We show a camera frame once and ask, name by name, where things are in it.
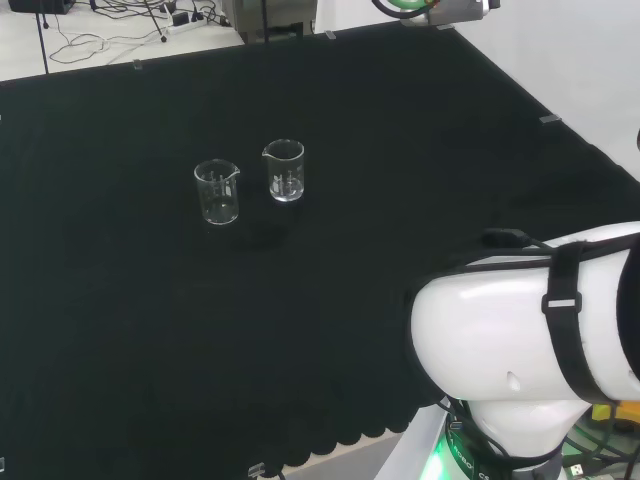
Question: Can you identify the clear glass beaker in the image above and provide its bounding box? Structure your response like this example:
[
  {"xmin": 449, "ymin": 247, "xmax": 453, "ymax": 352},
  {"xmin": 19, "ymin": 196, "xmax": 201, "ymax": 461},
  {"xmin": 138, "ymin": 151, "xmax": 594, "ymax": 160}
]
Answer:
[
  {"xmin": 261, "ymin": 139, "xmax": 306, "ymax": 204},
  {"xmin": 193, "ymin": 158, "xmax": 242, "ymax": 227}
]

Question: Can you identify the black bench cloth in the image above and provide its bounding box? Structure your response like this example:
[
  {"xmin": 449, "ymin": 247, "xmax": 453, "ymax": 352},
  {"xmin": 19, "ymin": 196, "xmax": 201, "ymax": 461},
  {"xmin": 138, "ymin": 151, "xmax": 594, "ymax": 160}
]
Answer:
[{"xmin": 0, "ymin": 22, "xmax": 640, "ymax": 469}]

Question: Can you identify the grey metal cabinet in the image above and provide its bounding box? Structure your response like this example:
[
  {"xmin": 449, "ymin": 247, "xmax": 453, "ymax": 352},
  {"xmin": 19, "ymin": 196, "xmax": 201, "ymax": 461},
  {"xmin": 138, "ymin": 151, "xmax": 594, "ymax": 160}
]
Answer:
[{"xmin": 221, "ymin": 0, "xmax": 317, "ymax": 46}]

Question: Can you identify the white power strip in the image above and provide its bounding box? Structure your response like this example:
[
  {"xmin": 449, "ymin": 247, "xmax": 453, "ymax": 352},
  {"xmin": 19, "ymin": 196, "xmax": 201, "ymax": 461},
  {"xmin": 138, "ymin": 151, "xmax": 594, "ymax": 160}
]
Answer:
[{"xmin": 163, "ymin": 17, "xmax": 209, "ymax": 36}]

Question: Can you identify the black tripod leg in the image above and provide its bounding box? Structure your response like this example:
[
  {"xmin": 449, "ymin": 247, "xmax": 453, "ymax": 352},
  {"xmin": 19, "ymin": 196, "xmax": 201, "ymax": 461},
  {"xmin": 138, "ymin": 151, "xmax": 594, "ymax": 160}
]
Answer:
[{"xmin": 143, "ymin": 0, "xmax": 170, "ymax": 44}]

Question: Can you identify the yellow stop button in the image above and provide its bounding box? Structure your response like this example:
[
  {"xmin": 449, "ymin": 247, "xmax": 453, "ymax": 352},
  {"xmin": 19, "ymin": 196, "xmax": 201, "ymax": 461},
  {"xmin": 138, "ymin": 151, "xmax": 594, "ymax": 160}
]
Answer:
[{"xmin": 591, "ymin": 398, "xmax": 640, "ymax": 434}]

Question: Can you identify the black tripod pole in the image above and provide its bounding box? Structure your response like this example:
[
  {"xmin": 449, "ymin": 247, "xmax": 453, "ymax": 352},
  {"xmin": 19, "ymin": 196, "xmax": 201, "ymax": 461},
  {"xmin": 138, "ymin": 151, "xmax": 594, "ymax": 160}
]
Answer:
[{"xmin": 34, "ymin": 0, "xmax": 52, "ymax": 76}]

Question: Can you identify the black box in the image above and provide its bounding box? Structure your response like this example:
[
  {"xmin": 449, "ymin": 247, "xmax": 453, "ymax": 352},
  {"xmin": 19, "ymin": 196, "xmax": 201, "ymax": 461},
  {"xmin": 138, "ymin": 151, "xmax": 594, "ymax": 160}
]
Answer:
[{"xmin": 8, "ymin": 0, "xmax": 77, "ymax": 15}]

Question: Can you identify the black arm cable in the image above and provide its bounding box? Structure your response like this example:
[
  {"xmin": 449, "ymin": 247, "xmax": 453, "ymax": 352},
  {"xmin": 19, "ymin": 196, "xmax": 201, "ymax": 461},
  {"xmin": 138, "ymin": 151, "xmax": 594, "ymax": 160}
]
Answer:
[{"xmin": 481, "ymin": 228, "xmax": 557, "ymax": 275}]

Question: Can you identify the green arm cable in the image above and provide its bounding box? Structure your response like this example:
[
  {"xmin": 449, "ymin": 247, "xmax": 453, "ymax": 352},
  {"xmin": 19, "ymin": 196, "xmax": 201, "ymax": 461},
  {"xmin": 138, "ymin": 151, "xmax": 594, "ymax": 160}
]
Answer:
[{"xmin": 387, "ymin": 0, "xmax": 442, "ymax": 14}]

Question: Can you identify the thin black floor cable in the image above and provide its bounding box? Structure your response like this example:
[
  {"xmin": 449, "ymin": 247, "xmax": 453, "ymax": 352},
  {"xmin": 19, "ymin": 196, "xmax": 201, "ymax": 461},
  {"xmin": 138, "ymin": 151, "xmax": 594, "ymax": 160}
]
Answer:
[{"xmin": 49, "ymin": 8, "xmax": 167, "ymax": 66}]

